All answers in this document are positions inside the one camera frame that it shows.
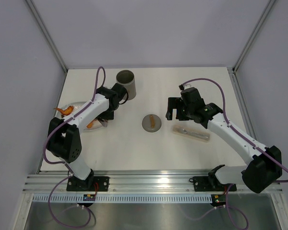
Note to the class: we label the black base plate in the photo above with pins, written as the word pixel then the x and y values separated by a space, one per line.
pixel 207 184
pixel 99 183

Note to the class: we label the white slotted cable duct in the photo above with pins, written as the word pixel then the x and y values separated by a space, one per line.
pixel 125 198

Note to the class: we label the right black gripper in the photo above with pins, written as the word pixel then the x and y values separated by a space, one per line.
pixel 174 103

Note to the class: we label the white oval plate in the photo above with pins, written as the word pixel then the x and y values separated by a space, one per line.
pixel 77 106

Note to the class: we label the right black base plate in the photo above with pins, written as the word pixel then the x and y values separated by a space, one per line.
pixel 207 184

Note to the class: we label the grey lid with leather strap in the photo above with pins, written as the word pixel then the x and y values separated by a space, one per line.
pixel 151 123

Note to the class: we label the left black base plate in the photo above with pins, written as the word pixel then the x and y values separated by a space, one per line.
pixel 99 183

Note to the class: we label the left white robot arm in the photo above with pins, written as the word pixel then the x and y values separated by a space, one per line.
pixel 63 144

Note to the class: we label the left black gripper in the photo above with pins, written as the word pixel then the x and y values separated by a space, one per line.
pixel 109 116

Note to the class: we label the orange fried shrimp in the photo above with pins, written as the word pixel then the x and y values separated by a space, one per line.
pixel 65 112

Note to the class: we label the clear cutlery case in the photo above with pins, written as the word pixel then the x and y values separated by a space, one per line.
pixel 191 133

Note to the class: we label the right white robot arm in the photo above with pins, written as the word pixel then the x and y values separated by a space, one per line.
pixel 262 163

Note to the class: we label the salmon sushi piece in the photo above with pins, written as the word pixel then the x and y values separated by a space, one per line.
pixel 90 125

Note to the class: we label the aluminium mounting rail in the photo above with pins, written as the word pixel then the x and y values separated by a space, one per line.
pixel 124 182

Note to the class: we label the grey cylindrical lunch container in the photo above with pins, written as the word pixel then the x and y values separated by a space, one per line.
pixel 126 78

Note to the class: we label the steel serving tongs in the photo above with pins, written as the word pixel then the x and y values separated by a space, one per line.
pixel 103 122

